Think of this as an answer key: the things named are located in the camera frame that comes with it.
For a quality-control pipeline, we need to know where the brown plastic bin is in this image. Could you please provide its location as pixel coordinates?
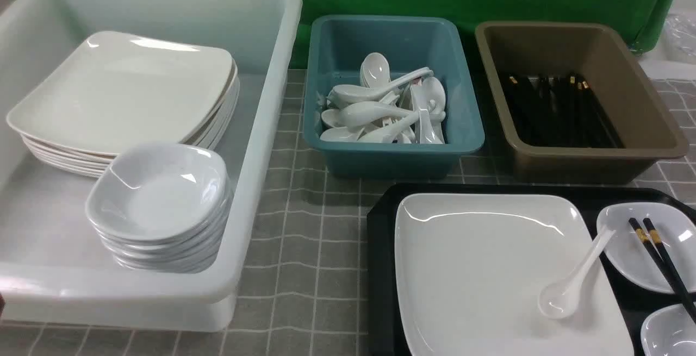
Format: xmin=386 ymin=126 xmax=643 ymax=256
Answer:
xmin=475 ymin=21 xmax=688 ymax=184

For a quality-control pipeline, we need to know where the large white plastic tub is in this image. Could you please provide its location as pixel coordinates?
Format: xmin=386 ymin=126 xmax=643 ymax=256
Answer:
xmin=1 ymin=0 xmax=302 ymax=332

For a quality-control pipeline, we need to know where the white ceramic soup spoon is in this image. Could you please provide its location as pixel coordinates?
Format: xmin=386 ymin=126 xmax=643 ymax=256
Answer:
xmin=537 ymin=228 xmax=616 ymax=320

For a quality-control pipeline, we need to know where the stack of white square plates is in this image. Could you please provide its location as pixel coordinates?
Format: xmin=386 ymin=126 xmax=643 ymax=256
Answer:
xmin=7 ymin=31 xmax=240 ymax=178

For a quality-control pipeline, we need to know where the black serving tray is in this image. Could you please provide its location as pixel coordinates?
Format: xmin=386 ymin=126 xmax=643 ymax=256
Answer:
xmin=367 ymin=183 xmax=695 ymax=355

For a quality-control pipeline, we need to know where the teal plastic bin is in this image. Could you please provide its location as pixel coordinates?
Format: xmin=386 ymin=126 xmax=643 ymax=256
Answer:
xmin=303 ymin=16 xmax=485 ymax=180

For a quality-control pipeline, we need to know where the white shallow bowl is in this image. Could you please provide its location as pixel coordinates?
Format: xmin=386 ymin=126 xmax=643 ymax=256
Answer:
xmin=596 ymin=202 xmax=695 ymax=294
xmin=641 ymin=304 xmax=695 ymax=355

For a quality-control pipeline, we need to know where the black chopstick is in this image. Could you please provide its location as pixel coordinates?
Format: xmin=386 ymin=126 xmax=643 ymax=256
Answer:
xmin=629 ymin=218 xmax=696 ymax=324
xmin=643 ymin=217 xmax=696 ymax=313

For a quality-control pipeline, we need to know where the stack of white bowls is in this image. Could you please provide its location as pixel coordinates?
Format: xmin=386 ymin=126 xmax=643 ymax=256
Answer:
xmin=85 ymin=143 xmax=234 ymax=273

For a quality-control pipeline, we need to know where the large white square plate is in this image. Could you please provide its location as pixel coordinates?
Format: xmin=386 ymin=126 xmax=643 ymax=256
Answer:
xmin=394 ymin=193 xmax=634 ymax=355

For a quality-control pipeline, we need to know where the pile of black chopsticks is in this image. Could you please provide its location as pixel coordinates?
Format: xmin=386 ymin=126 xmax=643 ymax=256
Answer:
xmin=498 ymin=71 xmax=624 ymax=148

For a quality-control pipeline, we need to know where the pile of white spoons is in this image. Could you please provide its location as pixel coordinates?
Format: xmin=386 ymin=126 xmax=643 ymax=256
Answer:
xmin=320 ymin=52 xmax=446 ymax=145

